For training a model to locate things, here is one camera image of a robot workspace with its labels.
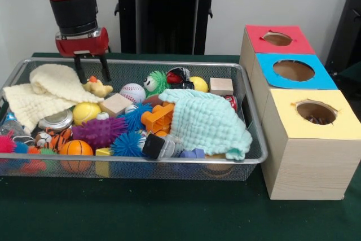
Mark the orange plastic toy brick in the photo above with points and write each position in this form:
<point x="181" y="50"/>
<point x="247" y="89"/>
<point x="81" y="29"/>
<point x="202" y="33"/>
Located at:
<point x="159" y="118"/>

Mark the small wooden cube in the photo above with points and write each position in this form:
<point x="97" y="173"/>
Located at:
<point x="221" y="86"/>

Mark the cream yellow cloth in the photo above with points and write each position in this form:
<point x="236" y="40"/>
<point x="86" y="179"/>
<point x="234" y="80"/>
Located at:
<point x="51" y="91"/>

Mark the white toy baseball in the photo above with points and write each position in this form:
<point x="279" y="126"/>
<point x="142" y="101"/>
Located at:
<point x="132" y="93"/>

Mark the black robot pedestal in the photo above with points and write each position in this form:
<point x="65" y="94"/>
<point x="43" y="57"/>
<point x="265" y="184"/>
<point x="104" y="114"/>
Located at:
<point x="163" y="15"/>

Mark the yellow ball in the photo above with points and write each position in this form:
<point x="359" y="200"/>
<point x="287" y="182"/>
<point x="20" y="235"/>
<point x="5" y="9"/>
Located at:
<point x="86" y="113"/>
<point x="199" y="84"/>

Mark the black chair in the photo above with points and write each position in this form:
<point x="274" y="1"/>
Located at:
<point x="347" y="26"/>

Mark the green spiky ball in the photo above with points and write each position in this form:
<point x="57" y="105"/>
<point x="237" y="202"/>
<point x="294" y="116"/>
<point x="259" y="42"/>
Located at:
<point x="159" y="82"/>

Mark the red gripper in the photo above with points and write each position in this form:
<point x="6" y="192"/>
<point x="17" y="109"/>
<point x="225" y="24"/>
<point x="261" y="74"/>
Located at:
<point x="82" y="43"/>

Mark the multicolour cartoon print cloth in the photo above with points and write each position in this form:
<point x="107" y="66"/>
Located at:
<point x="316" y="119"/>

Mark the mint green cloth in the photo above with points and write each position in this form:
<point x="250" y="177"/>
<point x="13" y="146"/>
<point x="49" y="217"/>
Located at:
<point x="208" y="119"/>

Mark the wooden box with three holes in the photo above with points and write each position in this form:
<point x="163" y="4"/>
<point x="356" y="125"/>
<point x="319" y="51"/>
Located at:
<point x="310" y="162"/>

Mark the shallow clear mesh bin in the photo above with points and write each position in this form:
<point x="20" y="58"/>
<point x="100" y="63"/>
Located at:
<point x="67" y="167"/>

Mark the pink spiky ball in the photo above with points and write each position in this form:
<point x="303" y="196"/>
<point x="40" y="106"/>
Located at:
<point x="7" y="143"/>

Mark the orange toy basketball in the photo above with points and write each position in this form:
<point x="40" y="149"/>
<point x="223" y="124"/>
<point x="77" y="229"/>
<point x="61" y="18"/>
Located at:
<point x="76" y="149"/>

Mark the yellow rubber duck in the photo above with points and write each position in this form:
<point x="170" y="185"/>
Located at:
<point x="97" y="87"/>

